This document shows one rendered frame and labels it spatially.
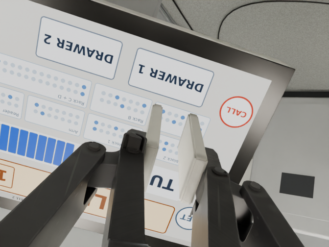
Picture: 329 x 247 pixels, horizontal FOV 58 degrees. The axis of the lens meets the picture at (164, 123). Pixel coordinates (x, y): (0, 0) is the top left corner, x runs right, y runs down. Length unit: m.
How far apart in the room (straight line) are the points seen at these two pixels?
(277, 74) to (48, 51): 0.27
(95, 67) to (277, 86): 0.21
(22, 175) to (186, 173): 0.32
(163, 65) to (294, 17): 1.47
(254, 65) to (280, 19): 1.44
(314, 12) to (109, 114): 1.49
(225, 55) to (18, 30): 0.23
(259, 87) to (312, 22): 1.46
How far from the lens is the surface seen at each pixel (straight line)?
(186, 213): 0.44
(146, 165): 0.16
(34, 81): 0.39
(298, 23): 1.82
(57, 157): 0.42
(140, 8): 0.49
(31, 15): 0.38
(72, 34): 0.36
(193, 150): 0.17
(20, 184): 0.46
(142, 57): 0.35
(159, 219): 0.45
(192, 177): 0.16
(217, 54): 0.35
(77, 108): 0.38
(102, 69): 0.36
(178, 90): 0.36
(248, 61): 0.36
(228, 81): 0.36
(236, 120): 0.38
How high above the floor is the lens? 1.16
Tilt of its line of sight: 18 degrees down
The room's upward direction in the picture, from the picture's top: 165 degrees counter-clockwise
